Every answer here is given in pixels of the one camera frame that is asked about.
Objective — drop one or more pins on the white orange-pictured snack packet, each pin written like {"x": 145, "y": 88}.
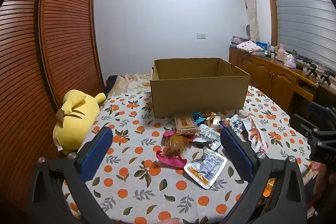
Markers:
{"x": 254, "y": 136}

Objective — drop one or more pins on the white blue-lettered snack packet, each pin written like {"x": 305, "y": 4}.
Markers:
{"x": 235, "y": 124}

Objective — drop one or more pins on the wooden louvered wardrobe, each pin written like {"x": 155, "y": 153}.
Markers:
{"x": 65, "y": 29}

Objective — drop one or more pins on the blue foil snack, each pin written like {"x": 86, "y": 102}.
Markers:
{"x": 197, "y": 117}

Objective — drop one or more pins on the pink bottle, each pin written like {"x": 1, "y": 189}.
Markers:
{"x": 281, "y": 53}

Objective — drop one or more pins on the blue box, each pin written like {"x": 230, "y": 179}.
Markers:
{"x": 260, "y": 44}

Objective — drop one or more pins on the small white fan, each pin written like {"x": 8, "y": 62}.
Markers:
{"x": 248, "y": 29}

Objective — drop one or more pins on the orange foil snack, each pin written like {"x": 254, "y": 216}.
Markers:
{"x": 212, "y": 117}

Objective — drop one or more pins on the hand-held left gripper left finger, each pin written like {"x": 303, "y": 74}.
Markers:
{"x": 95, "y": 151}

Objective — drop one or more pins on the grey window blind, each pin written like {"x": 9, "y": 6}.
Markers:
{"x": 302, "y": 16}

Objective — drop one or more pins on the orange-printed white bedsheet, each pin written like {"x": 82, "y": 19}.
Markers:
{"x": 147, "y": 187}

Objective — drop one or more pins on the purple bag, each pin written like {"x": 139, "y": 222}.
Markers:
{"x": 237, "y": 39}

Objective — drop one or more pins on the wooden window frame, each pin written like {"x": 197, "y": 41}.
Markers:
{"x": 270, "y": 8}

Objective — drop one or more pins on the cream curtain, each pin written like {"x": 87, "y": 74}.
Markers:
{"x": 250, "y": 1}

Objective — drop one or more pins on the orange snack packet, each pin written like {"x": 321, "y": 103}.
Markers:
{"x": 270, "y": 186}

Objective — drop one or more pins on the person's right hand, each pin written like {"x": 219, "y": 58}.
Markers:
{"x": 319, "y": 172}

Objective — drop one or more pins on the yellow plush toy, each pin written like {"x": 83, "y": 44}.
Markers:
{"x": 76, "y": 119}

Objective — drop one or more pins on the floral quilt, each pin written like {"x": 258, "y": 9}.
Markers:
{"x": 131, "y": 82}

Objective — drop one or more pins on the clear cracker packet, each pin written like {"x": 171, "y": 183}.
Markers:
{"x": 185, "y": 123}

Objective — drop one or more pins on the brown cardboard box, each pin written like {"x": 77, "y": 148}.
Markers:
{"x": 199, "y": 95}

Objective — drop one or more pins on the silver orange-edged snack packet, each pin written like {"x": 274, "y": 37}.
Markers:
{"x": 204, "y": 167}

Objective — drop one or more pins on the purple tissue pack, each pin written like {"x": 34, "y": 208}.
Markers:
{"x": 290, "y": 61}

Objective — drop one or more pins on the folded floral blanket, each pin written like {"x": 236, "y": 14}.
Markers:
{"x": 248, "y": 46}

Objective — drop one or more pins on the pink twisted snack packet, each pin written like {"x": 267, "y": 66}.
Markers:
{"x": 173, "y": 148}

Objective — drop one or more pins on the spare black gripper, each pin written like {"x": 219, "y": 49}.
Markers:
{"x": 311, "y": 69}
{"x": 325, "y": 78}

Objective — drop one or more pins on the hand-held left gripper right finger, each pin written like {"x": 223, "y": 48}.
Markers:
{"x": 237, "y": 155}

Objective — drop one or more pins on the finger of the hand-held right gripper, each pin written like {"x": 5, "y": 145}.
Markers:
{"x": 302, "y": 124}
{"x": 319, "y": 108}

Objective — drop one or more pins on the silver vacuum snack packet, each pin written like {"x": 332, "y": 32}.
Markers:
{"x": 208, "y": 136}

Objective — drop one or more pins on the white light switch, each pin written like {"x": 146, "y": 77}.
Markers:
{"x": 201, "y": 35}

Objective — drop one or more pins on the wooden cabinet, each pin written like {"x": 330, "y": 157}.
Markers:
{"x": 265, "y": 74}

